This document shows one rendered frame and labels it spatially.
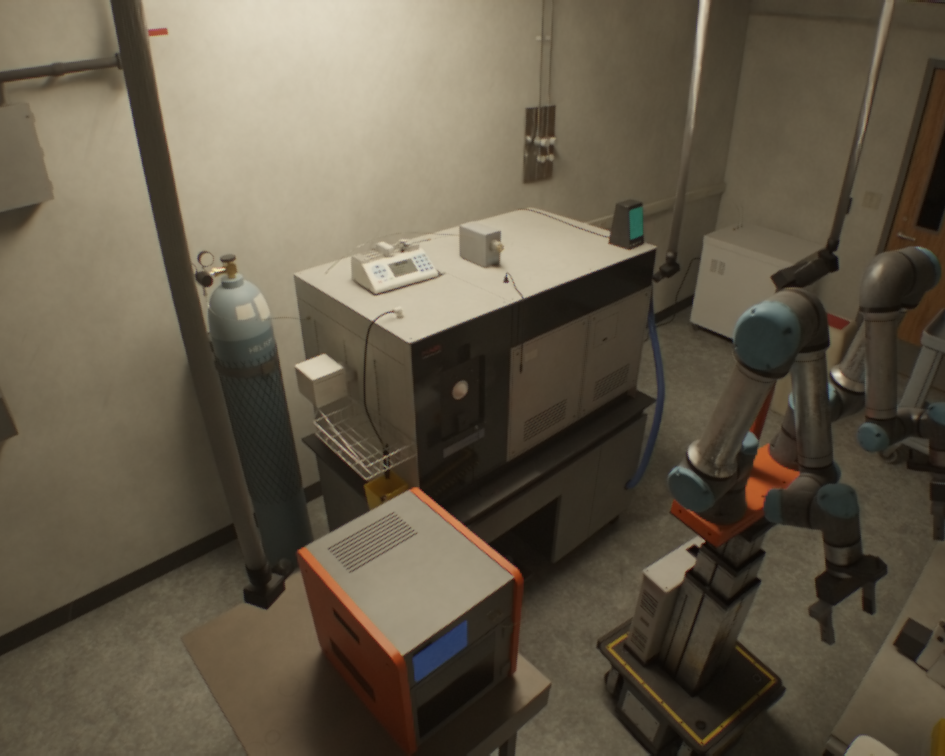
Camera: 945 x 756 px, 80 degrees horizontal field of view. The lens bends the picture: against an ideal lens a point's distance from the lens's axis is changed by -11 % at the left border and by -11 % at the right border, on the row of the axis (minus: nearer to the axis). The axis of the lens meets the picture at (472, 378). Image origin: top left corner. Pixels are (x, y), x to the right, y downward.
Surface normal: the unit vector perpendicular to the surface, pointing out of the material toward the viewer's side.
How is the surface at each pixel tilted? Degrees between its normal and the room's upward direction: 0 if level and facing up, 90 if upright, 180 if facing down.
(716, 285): 90
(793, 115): 90
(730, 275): 90
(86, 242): 90
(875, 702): 0
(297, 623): 0
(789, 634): 0
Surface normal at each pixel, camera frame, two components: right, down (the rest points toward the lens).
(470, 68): 0.66, 0.40
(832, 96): -0.75, 0.35
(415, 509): 0.00, -0.85
